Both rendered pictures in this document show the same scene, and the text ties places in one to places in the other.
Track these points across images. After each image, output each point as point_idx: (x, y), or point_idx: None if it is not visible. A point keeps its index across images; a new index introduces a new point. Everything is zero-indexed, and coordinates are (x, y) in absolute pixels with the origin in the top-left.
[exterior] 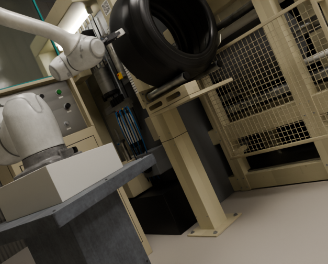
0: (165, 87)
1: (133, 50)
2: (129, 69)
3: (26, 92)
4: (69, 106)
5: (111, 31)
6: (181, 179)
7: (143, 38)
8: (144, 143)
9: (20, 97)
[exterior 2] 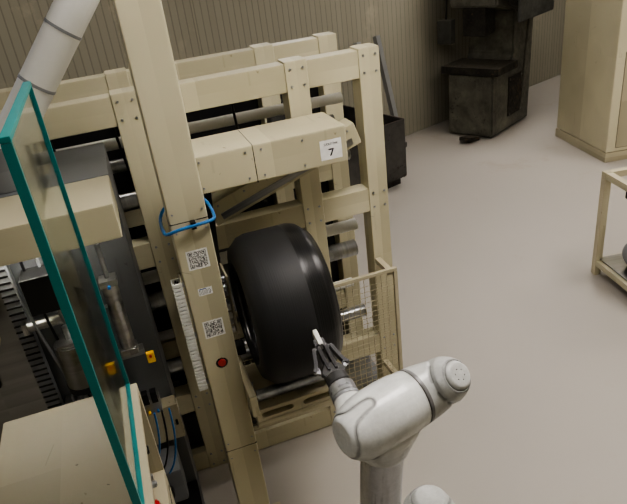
0: (301, 385)
1: (316, 354)
2: (285, 374)
3: (440, 489)
4: (149, 450)
5: (281, 327)
6: (244, 494)
7: (338, 342)
8: (175, 459)
9: (448, 498)
